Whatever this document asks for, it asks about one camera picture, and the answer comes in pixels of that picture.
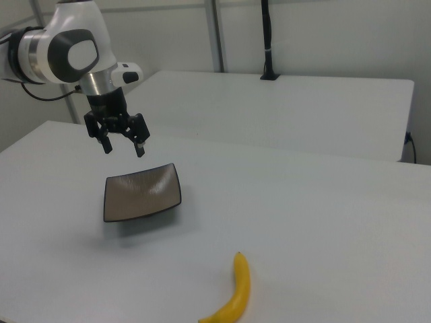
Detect black cable at table edge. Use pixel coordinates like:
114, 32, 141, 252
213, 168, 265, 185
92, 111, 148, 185
405, 131, 418, 165

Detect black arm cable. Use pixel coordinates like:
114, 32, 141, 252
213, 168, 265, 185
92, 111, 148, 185
20, 81, 82, 102

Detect yellow banana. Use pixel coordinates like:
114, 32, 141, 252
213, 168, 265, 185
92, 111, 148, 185
197, 251, 252, 323

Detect white side table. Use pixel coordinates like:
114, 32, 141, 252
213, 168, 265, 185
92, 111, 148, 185
129, 69, 416, 164

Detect square brown ceramic plate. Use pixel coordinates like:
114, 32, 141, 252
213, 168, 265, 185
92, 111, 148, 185
102, 162, 183, 223

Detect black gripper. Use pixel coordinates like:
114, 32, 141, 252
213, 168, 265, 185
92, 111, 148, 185
83, 87, 151, 159

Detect black camera stand pole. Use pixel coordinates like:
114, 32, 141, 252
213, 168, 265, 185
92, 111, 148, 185
259, 0, 281, 81

